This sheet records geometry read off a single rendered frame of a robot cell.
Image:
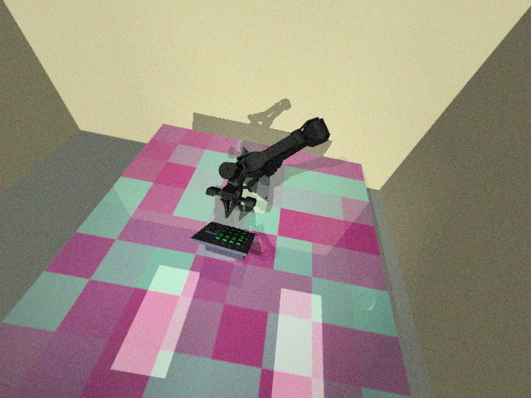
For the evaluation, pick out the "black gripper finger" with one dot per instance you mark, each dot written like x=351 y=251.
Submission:
x=226 y=206
x=233 y=205

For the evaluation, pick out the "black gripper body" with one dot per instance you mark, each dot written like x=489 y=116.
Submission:
x=248 y=201

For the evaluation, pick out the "dark grey switch panel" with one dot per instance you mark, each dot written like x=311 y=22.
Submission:
x=225 y=240

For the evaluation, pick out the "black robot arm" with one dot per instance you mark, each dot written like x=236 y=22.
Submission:
x=268 y=161

